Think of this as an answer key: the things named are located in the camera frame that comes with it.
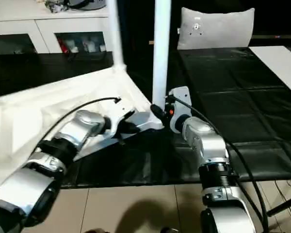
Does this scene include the white plastic table leg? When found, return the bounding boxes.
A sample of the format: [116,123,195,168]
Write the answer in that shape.
[106,0,127,71]
[150,0,172,110]

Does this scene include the white plastic table top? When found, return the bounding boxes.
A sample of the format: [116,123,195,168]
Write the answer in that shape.
[0,65,165,204]

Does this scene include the black table mat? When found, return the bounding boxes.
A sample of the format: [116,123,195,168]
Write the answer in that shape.
[0,46,291,189]

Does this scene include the grey cushion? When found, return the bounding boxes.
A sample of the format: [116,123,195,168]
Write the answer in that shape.
[177,7,256,51]

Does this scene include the white flat board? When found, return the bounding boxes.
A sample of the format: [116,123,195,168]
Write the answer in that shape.
[249,46,291,99]

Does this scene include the white glass-door cabinet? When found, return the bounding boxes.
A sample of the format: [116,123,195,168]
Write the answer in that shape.
[0,0,113,55]

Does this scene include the dark items on cabinet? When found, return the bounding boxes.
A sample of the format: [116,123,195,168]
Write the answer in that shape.
[45,0,110,13]

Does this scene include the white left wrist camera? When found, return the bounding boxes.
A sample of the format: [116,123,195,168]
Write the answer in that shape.
[103,101,136,141]

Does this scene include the thin floor cable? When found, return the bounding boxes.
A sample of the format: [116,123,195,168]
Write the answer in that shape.
[276,179,291,190]

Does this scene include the black metal frame leg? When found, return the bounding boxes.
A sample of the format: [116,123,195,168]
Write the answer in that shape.
[266,198,291,219]

